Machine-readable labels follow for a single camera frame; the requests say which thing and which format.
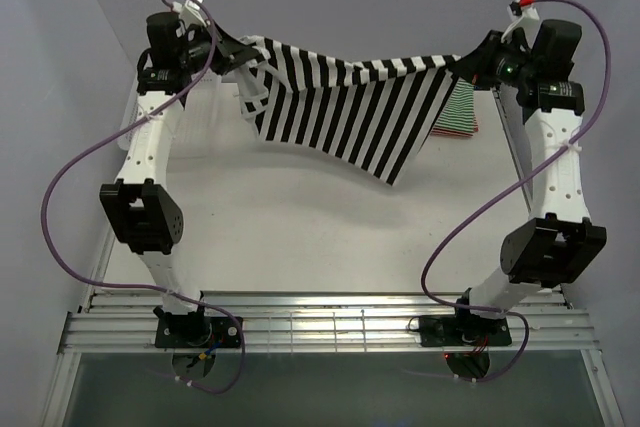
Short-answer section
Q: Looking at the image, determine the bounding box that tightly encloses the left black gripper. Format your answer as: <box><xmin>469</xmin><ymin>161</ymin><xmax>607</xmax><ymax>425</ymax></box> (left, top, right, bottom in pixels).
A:
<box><xmin>177</xmin><ymin>19</ymin><xmax>259</xmax><ymax>77</ymax></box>

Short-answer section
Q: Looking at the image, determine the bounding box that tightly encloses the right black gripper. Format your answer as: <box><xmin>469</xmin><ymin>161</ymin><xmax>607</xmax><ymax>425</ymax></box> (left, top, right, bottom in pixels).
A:
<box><xmin>448</xmin><ymin>30</ymin><xmax>538</xmax><ymax>89</ymax></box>

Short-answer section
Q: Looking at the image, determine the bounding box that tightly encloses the green striped tank top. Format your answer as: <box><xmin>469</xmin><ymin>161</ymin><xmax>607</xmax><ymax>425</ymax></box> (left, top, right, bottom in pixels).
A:
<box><xmin>435</xmin><ymin>80</ymin><xmax>476</xmax><ymax>123</ymax></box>

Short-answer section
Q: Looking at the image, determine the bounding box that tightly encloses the red striped tank top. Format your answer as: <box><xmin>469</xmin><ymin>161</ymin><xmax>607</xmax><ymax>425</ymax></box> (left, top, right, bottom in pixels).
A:
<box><xmin>430</xmin><ymin>117</ymin><xmax>479</xmax><ymax>139</ymax></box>

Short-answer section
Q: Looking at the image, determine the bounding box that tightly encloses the black white striped tank top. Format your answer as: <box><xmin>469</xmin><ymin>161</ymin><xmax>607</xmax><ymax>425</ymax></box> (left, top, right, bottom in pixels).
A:
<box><xmin>234</xmin><ymin>36</ymin><xmax>459</xmax><ymax>185</ymax></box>

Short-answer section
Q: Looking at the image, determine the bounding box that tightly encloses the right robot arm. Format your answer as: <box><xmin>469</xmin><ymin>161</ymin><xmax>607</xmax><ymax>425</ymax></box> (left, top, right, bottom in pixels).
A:
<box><xmin>451</xmin><ymin>0</ymin><xmax>607</xmax><ymax>344</ymax></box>

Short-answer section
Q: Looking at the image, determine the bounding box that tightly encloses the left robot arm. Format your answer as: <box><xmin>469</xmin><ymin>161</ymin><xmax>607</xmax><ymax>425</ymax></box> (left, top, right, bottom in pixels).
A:
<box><xmin>99</xmin><ymin>0</ymin><xmax>258</xmax><ymax>347</ymax></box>

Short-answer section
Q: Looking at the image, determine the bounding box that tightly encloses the white plastic basket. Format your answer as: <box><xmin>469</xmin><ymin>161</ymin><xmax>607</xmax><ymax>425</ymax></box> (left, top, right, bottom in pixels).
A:
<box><xmin>117</xmin><ymin>74</ymin><xmax>224</xmax><ymax>160</ymax></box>

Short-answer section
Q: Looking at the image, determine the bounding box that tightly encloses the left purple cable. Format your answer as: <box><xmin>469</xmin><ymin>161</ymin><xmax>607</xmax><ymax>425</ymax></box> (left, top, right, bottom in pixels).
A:
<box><xmin>40</xmin><ymin>0</ymin><xmax>246</xmax><ymax>395</ymax></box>

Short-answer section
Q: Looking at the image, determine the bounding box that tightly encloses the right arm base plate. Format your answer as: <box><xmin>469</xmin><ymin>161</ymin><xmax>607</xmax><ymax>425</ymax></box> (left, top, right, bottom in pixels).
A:
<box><xmin>407</xmin><ymin>315</ymin><xmax>512</xmax><ymax>347</ymax></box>

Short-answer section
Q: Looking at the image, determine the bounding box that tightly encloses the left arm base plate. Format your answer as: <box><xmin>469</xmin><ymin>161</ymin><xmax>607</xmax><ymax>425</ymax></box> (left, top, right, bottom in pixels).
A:
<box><xmin>153</xmin><ymin>316</ymin><xmax>242</xmax><ymax>349</ymax></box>

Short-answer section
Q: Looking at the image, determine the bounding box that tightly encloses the aluminium rail frame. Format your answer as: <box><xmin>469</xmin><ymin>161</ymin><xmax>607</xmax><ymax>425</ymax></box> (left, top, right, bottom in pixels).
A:
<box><xmin>57</xmin><ymin>80</ymin><xmax>591</xmax><ymax>356</ymax></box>

